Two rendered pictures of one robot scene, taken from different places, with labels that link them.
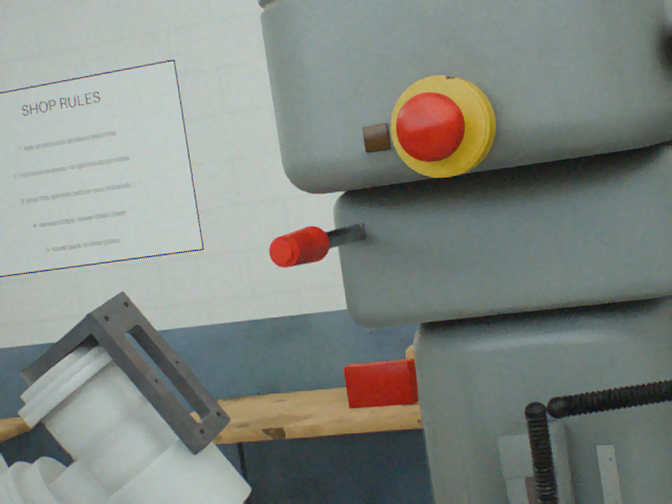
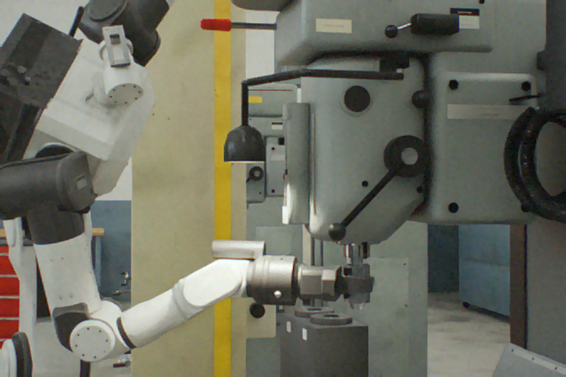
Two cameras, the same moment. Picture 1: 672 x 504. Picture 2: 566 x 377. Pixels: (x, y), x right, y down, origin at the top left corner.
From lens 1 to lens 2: 1.42 m
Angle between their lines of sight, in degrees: 58
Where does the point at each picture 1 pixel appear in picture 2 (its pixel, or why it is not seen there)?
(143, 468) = (107, 71)
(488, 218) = (286, 18)
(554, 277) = (291, 40)
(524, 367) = (307, 82)
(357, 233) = (269, 26)
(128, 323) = (114, 32)
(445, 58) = not seen: outside the picture
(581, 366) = (312, 81)
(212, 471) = (118, 74)
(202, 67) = not seen: outside the picture
